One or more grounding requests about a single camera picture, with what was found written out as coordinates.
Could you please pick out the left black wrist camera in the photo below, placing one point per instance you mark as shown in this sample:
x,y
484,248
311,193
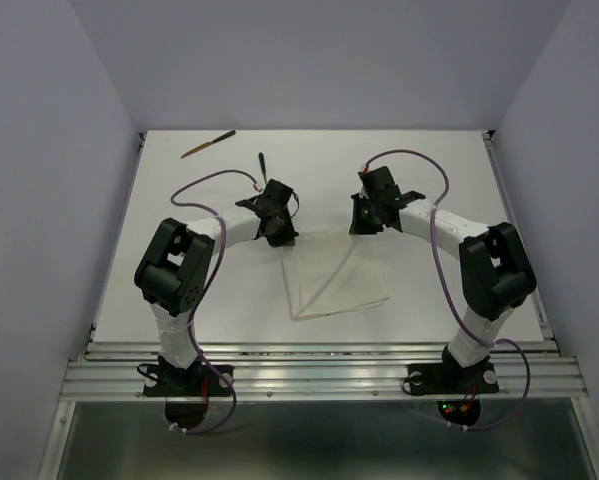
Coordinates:
x,y
273,200

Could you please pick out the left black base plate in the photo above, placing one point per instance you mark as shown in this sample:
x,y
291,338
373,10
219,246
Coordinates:
x,y
164,380

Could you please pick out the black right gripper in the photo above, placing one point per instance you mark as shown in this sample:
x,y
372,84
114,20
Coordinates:
x,y
357,226

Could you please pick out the aluminium rail frame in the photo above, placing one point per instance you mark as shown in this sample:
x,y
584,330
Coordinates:
x,y
326,411

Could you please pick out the gold fork green handle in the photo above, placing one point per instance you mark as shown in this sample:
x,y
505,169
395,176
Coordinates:
x,y
263,167

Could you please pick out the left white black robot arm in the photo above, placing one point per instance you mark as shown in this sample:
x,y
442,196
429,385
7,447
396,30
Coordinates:
x,y
174,276

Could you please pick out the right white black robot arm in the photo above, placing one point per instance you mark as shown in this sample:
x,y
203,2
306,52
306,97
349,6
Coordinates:
x,y
496,276

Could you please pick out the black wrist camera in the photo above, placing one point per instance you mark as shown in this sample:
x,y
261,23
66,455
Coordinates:
x,y
273,200
380,188

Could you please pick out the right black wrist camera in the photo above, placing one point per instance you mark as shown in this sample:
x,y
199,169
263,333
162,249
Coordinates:
x,y
380,188

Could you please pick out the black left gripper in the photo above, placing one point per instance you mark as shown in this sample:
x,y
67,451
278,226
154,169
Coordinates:
x,y
285,239

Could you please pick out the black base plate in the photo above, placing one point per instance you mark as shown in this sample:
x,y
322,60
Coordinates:
x,y
164,380
446,379

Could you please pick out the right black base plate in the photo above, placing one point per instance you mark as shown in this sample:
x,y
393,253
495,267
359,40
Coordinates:
x,y
446,379

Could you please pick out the white cloth napkin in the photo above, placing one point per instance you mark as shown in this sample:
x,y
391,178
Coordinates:
x,y
330,273

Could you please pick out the gold knife green handle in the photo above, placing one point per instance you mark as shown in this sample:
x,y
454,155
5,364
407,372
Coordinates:
x,y
208,144

